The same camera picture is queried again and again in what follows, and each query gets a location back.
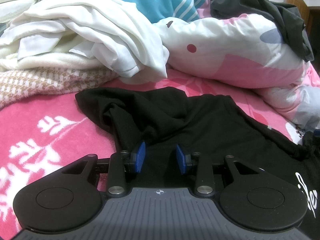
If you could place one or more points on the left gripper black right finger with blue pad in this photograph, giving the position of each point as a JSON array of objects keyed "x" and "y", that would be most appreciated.
[{"x": 247, "y": 195}]

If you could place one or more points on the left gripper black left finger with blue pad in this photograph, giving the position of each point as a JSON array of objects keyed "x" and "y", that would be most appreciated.
[{"x": 74, "y": 194}]

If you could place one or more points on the black t-shirt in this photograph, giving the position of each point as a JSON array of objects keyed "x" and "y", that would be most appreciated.
[{"x": 212, "y": 124}]

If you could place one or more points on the pink floral bed blanket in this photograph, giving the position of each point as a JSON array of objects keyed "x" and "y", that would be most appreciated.
[{"x": 43, "y": 133}]

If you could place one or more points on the pink white houndstooth blanket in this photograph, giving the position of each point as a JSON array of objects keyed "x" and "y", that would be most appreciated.
[{"x": 20, "y": 84}]

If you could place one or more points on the pink white patterned duvet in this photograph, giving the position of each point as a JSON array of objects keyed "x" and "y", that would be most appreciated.
[{"x": 246, "y": 51}]

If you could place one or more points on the white crumpled sheet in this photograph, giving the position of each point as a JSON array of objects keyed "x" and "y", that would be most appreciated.
[{"x": 84, "y": 34}]

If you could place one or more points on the brown wooden door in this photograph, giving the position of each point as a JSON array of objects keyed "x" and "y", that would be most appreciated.
[{"x": 310, "y": 15}]

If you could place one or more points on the dark grey garment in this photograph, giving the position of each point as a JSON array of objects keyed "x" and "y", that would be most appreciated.
[{"x": 285, "y": 16}]

